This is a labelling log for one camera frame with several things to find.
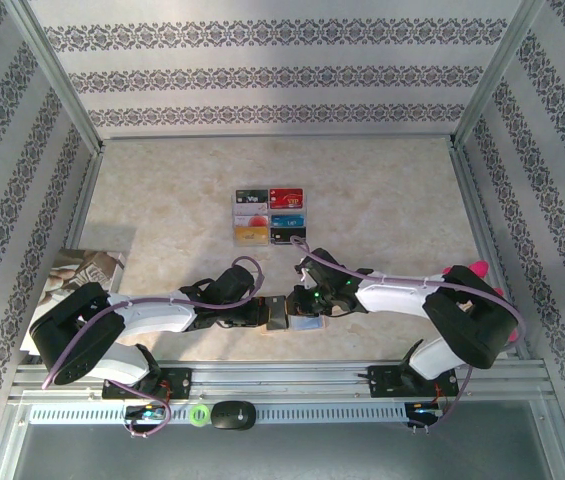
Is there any aluminium frame corner post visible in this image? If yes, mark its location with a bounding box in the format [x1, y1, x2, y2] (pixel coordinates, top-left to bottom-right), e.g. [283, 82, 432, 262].
[452, 0, 549, 151]
[1, 0, 104, 154]

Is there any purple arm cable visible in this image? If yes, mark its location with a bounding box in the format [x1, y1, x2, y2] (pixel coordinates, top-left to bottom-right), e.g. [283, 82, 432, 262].
[41, 255, 265, 440]
[291, 237, 527, 431]

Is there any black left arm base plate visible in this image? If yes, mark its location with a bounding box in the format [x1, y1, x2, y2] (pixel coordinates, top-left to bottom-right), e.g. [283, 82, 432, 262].
[102, 367, 193, 401]

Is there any aluminium mounting rail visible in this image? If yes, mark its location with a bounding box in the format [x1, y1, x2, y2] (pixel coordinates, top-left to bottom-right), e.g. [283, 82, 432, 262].
[9, 359, 549, 402]

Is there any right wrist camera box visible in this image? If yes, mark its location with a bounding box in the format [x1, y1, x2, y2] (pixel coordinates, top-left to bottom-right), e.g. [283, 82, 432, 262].
[293, 254, 313, 287]

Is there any pink green plush toy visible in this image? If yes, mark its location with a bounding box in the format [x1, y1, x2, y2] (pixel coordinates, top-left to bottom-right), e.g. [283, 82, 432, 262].
[440, 259, 521, 344]

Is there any black computer mouse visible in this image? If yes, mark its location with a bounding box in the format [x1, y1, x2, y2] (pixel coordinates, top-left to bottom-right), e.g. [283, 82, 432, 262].
[210, 400, 257, 430]

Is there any dark grey card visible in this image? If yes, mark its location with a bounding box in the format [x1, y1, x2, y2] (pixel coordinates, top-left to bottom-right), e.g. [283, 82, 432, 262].
[264, 295, 291, 331]

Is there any red VIP card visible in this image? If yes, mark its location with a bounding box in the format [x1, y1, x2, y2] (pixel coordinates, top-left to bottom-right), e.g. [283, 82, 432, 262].
[268, 187, 305, 210]

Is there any green tape ring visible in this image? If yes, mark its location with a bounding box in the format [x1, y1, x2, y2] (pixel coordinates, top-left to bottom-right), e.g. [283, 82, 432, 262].
[189, 403, 212, 427]

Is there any small circuit board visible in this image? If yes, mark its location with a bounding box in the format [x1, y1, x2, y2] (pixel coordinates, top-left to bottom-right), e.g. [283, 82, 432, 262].
[406, 402, 447, 420]
[124, 404, 172, 425]

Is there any white card red circle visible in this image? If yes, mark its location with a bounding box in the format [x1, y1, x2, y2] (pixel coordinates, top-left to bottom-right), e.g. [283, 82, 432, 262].
[233, 207, 270, 229]

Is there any perforated grey cable duct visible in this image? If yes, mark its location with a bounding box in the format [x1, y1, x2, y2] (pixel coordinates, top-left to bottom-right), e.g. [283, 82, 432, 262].
[28, 403, 408, 426]

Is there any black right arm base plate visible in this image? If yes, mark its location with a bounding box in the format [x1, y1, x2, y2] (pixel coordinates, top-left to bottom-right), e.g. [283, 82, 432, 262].
[367, 364, 461, 399]

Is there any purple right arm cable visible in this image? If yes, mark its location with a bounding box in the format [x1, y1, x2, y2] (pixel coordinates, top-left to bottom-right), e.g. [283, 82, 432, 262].
[291, 237, 527, 431]

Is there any beige leather card holder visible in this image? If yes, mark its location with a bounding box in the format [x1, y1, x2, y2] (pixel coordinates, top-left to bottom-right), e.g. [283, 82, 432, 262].
[260, 294, 328, 335]

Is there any black Vip card white print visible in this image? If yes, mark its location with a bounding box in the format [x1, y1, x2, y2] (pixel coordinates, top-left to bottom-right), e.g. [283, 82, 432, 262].
[235, 188, 268, 206]

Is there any aluminium table side rail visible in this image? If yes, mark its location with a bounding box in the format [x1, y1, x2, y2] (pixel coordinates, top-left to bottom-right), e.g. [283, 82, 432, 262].
[449, 139, 533, 361]
[64, 144, 106, 251]

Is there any clear acrylic card stand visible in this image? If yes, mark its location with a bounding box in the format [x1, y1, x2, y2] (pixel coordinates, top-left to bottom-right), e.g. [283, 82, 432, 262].
[231, 186, 311, 249]

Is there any blue VIP card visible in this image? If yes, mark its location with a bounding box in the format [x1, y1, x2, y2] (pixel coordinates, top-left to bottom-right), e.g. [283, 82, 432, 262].
[270, 214, 307, 229]

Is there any black card orange mark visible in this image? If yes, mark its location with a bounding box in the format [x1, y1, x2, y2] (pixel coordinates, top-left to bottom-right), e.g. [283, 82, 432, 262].
[270, 227, 308, 245]

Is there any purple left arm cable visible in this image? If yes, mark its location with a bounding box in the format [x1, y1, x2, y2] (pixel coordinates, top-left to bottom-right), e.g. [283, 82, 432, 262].
[41, 255, 265, 440]

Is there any book with photo cover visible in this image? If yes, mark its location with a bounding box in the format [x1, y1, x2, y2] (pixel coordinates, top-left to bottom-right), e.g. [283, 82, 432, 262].
[20, 247, 131, 356]

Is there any orange gold card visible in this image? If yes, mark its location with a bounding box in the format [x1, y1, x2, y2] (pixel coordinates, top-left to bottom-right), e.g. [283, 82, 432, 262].
[234, 226, 270, 247]

